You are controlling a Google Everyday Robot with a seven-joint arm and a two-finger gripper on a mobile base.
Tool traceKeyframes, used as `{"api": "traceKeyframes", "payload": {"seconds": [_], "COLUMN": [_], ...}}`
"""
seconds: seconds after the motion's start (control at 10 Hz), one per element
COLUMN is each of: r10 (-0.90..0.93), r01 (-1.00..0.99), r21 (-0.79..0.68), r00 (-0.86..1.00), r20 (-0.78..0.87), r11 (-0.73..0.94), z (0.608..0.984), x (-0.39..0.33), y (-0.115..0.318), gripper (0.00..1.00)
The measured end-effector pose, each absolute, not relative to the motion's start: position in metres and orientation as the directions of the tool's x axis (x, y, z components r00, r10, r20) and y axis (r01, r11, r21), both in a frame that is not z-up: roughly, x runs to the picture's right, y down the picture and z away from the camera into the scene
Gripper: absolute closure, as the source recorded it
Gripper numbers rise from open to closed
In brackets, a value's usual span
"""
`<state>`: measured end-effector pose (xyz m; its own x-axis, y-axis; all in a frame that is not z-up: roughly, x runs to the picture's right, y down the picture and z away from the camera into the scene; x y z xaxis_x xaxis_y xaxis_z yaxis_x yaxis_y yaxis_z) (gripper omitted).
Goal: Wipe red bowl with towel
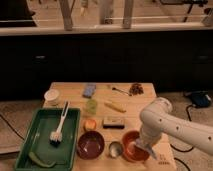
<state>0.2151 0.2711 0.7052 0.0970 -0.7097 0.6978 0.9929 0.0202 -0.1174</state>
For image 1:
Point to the yellow corn toy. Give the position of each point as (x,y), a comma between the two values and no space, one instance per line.
(114,106)

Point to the small metal cup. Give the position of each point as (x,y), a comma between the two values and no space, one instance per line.
(115,149)

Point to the green translucent cup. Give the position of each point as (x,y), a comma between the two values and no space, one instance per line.
(91,106)

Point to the orange fruit toy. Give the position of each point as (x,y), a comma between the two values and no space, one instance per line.
(90,125)

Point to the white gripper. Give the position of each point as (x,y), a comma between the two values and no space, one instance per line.
(146,147)

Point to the orange red bowl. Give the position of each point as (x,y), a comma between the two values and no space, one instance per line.
(130,151)

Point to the black rectangular block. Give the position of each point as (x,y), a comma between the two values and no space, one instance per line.
(113,122)

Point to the white dish brush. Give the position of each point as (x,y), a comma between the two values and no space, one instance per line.
(56,136)

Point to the green plastic tray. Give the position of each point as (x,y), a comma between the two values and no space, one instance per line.
(37,140)

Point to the blue black floor device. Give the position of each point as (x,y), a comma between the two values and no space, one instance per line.
(199,98)

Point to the white round cup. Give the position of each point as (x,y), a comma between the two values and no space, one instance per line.
(52,96)

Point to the brown pine cone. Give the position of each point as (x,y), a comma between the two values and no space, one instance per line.
(135,89)

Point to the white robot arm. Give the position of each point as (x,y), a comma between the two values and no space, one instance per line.
(156,119)

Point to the dark maroon bowl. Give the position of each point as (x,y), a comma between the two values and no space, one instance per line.
(90,145)

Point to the blue sponge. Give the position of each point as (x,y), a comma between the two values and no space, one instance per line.
(89,90)

